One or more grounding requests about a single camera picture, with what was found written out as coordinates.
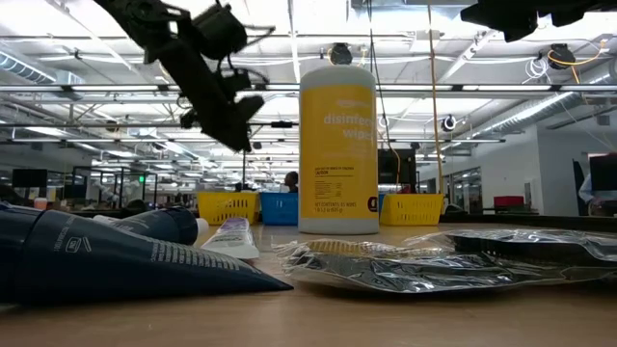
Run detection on small black monitor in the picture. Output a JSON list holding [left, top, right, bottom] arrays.
[[12, 168, 48, 189]]

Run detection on large black monitor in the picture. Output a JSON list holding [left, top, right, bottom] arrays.
[[378, 147, 417, 187]]

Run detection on yellow disinfecting wipes canister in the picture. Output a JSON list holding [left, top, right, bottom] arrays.
[[297, 65, 380, 236]]

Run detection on yellow plastic basket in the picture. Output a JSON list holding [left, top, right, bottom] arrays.
[[380, 192, 445, 227], [196, 191, 261, 227]]

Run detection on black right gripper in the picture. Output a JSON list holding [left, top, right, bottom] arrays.
[[459, 0, 617, 42]]

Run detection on red box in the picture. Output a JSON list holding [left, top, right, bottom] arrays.
[[493, 195, 525, 209]]

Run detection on black leaning panel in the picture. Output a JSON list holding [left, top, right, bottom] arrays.
[[572, 158, 587, 217]]

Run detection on white toothpaste tube purple print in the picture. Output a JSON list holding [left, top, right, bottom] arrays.
[[201, 216, 261, 260]]

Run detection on silver ventilation duct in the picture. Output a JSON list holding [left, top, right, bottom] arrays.
[[469, 62, 617, 142]]

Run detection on black frame enclosure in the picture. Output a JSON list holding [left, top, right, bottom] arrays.
[[71, 166, 158, 209]]

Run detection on black camera stand pole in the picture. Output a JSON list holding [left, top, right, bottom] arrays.
[[240, 120, 296, 192]]

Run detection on yellow hanging cable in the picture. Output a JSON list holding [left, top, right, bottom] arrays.
[[426, 0, 446, 195]]

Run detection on black round brush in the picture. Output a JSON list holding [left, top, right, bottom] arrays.
[[404, 227, 617, 272], [273, 238, 579, 295]]

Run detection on navy blue cream tube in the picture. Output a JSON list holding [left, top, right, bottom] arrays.
[[0, 201, 294, 306], [108, 206, 200, 246]]

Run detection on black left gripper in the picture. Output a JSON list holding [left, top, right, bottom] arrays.
[[153, 5, 267, 153]]

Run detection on black monitor pink edge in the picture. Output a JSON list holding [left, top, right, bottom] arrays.
[[587, 152, 617, 193]]

